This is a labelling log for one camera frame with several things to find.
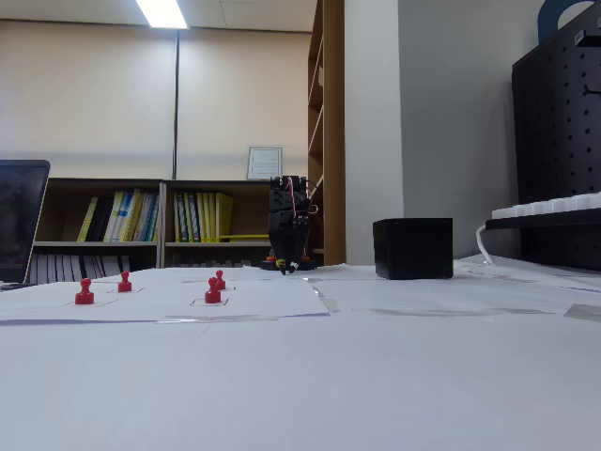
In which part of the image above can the black open box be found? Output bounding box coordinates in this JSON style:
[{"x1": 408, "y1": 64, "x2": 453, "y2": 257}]
[{"x1": 372, "y1": 217, "x2": 455, "y2": 281}]

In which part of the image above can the low wooden bookshelf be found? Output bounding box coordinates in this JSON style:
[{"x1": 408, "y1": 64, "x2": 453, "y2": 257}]
[
  {"x1": 161, "y1": 179, "x2": 283, "y2": 270},
  {"x1": 31, "y1": 177, "x2": 165, "y2": 285}
]

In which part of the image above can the framed white certificate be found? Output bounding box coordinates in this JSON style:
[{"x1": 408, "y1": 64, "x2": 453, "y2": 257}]
[{"x1": 246, "y1": 146, "x2": 285, "y2": 182}]

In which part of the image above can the row of yellow binders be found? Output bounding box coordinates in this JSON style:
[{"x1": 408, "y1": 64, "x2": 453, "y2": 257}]
[{"x1": 172, "y1": 191, "x2": 235, "y2": 244}]

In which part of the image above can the tall wooden bookshelf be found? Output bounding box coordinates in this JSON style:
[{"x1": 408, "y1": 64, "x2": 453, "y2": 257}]
[{"x1": 307, "y1": 0, "x2": 347, "y2": 267}]

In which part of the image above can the white sheet with drawn squares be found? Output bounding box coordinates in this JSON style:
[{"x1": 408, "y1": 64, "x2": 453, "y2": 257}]
[{"x1": 0, "y1": 274, "x2": 331, "y2": 326}]

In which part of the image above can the row of colourful upright books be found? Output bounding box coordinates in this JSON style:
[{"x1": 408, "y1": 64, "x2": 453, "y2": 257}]
[{"x1": 76, "y1": 188, "x2": 161, "y2": 243}]

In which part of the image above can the row of white binders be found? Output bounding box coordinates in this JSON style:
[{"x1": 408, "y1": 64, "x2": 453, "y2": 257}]
[{"x1": 28, "y1": 253, "x2": 132, "y2": 285}]

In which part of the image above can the ceiling light panel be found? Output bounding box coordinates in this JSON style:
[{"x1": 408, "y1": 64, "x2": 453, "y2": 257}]
[{"x1": 135, "y1": 0, "x2": 191, "y2": 31}]

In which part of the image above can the white power strip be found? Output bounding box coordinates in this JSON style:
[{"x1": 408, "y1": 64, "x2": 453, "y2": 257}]
[{"x1": 491, "y1": 191, "x2": 601, "y2": 221}]

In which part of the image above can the dark laptop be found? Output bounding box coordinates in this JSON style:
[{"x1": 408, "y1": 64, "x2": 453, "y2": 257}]
[{"x1": 0, "y1": 159, "x2": 52, "y2": 288}]

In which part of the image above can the black pegboard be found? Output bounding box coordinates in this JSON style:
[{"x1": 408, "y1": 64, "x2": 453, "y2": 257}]
[{"x1": 510, "y1": 0, "x2": 601, "y2": 272}]

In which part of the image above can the blue rounded object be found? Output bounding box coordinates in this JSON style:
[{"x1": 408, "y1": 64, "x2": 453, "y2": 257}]
[{"x1": 536, "y1": 0, "x2": 601, "y2": 47}]

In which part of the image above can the red white servo cable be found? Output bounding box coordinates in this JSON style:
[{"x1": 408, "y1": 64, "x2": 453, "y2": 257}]
[{"x1": 285, "y1": 176, "x2": 321, "y2": 222}]

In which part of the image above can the dark vertical wall conduit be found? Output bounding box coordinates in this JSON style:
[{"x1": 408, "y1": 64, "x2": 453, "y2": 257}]
[{"x1": 170, "y1": 28, "x2": 181, "y2": 180}]

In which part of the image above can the white power cable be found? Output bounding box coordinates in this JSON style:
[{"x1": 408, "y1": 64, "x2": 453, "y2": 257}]
[{"x1": 475, "y1": 222, "x2": 500, "y2": 267}]

